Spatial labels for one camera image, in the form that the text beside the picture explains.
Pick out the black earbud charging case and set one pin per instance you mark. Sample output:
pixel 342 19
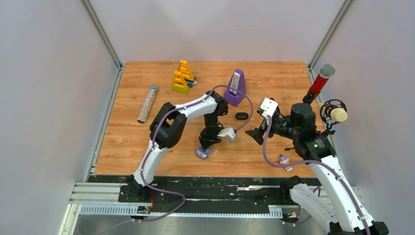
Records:
pixel 241 116

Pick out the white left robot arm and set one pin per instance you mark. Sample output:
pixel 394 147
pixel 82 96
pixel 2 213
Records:
pixel 167 129

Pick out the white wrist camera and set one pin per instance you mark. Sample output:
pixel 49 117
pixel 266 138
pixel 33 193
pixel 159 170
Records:
pixel 228 133
pixel 267 107

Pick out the small toy figure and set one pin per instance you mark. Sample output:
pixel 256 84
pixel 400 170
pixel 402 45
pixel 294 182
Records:
pixel 283 160

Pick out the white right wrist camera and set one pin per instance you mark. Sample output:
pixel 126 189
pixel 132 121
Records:
pixel 267 107

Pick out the purple-grey earbud charging case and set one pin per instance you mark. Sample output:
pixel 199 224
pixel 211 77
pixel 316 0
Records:
pixel 202 153

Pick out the silver glitter microphone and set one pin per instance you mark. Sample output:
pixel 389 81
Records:
pixel 146 107

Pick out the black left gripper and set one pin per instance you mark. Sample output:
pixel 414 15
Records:
pixel 205 138

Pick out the purple metronome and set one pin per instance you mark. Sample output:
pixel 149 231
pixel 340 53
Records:
pixel 236 88

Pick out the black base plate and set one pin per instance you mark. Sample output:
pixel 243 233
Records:
pixel 205 194

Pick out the beige microphone in shock mount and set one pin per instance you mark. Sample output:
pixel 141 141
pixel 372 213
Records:
pixel 332 112

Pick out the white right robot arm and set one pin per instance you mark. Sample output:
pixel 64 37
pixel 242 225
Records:
pixel 345 215

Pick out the yellow toy block tower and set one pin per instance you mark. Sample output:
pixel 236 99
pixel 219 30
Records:
pixel 179 83

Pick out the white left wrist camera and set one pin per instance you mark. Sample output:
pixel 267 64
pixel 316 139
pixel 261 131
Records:
pixel 228 133

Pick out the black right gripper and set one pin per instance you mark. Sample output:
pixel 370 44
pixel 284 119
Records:
pixel 257 133

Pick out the red microphone on stand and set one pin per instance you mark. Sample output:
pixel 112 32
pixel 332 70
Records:
pixel 326 71

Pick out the yellow toy block on car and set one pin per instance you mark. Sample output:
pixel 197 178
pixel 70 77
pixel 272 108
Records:
pixel 187 73

